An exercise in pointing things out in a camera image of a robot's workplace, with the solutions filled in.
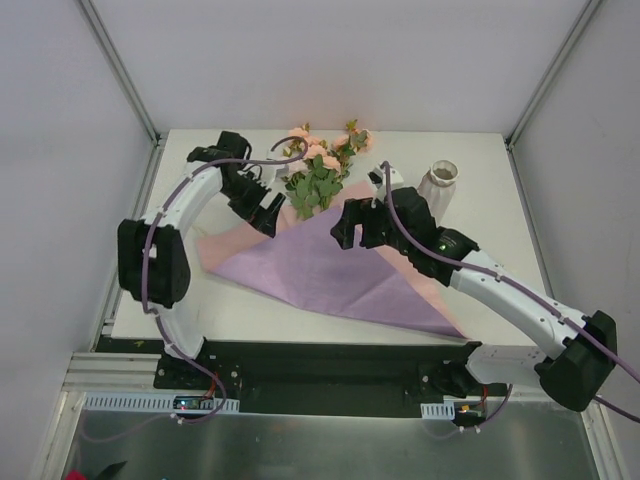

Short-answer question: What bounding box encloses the purple wrapping paper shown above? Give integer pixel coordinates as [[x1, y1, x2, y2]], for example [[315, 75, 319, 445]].
[[212, 207, 464, 341]]

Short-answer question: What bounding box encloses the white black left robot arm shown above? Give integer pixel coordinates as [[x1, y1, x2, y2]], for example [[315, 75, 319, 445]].
[[117, 131, 285, 389]]

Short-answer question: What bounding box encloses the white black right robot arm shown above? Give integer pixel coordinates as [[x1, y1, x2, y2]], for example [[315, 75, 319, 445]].
[[331, 187, 617, 412]]

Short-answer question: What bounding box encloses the white ribbed ceramic vase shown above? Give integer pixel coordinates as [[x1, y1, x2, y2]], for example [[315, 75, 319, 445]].
[[417, 160, 459, 223]]

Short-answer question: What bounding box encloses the pink flower bouquet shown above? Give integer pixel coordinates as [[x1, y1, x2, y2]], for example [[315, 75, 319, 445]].
[[282, 119, 373, 220]]

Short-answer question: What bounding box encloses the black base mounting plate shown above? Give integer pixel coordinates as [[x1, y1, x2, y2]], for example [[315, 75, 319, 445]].
[[94, 335, 574, 417]]

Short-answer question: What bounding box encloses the red object at bottom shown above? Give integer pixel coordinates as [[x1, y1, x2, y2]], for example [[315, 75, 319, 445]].
[[63, 470, 87, 480]]

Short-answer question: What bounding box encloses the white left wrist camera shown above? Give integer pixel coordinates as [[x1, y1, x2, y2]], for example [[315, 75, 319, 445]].
[[257, 162, 289, 189]]

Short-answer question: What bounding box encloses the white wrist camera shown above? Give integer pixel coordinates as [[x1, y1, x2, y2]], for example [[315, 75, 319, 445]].
[[257, 162, 289, 189], [367, 161, 405, 202]]

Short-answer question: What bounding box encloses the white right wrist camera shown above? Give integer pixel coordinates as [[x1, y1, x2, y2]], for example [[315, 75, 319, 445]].
[[367, 161, 405, 202]]

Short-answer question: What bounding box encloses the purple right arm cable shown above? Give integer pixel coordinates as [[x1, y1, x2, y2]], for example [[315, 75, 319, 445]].
[[377, 160, 640, 441]]

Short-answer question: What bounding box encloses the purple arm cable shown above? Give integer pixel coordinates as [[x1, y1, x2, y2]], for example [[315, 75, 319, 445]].
[[377, 160, 640, 441], [79, 137, 307, 444]]

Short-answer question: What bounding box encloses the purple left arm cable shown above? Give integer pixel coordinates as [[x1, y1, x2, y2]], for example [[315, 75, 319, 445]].
[[79, 137, 307, 444]]

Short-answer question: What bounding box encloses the right aluminium side rail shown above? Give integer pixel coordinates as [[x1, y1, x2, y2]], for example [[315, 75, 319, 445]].
[[505, 146, 561, 304]]

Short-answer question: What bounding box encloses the aluminium side rail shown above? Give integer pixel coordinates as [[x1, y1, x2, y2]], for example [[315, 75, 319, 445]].
[[88, 137, 166, 352], [505, 146, 561, 304]]

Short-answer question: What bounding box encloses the left aluminium side rail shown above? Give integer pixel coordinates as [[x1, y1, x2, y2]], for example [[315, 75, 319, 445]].
[[88, 137, 166, 352]]

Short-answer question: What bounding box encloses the right slotted cable duct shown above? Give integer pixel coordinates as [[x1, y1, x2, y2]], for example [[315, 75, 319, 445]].
[[419, 399, 487, 421]]

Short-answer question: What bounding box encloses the slotted cable duct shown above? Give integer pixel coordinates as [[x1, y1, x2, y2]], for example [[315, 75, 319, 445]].
[[84, 392, 240, 415], [419, 399, 487, 421]]

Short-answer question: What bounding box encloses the left aluminium frame post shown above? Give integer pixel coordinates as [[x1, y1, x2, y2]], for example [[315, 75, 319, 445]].
[[74, 0, 162, 145]]

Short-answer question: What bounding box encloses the aluminium frame post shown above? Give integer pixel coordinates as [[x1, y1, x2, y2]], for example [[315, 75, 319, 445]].
[[74, 0, 162, 145], [505, 0, 606, 152]]

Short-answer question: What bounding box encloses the aluminium front frame rail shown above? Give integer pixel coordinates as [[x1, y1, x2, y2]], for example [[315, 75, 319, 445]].
[[62, 351, 604, 401]]

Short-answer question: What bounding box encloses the left slotted cable duct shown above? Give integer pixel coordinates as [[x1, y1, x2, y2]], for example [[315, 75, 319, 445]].
[[84, 392, 240, 415]]

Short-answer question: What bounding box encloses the right aluminium frame post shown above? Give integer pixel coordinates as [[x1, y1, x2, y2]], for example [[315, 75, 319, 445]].
[[505, 0, 606, 152]]

